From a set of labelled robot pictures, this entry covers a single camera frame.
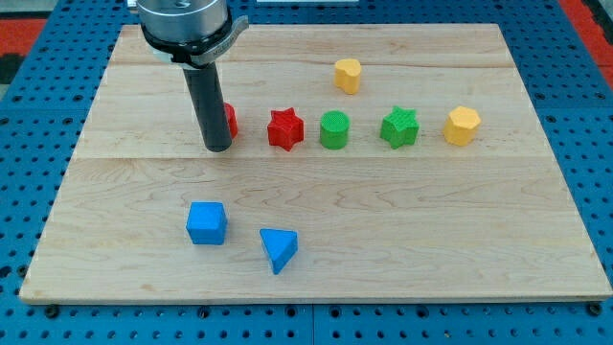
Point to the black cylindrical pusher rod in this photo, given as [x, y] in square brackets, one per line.
[208, 104]

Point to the red circle block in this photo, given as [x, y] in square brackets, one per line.
[231, 119]

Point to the red star block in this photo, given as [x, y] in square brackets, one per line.
[285, 129]

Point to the green circle block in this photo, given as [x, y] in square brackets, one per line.
[334, 130]

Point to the green star block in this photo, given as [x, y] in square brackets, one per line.
[400, 127]

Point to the blue cube block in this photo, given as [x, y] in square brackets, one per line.
[207, 223]

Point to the yellow heart block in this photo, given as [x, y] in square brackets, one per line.
[347, 75]

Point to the blue triangle block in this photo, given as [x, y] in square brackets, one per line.
[280, 246]

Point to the light wooden board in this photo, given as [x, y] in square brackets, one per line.
[492, 221]

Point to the yellow hexagon block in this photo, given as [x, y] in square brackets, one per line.
[461, 126]

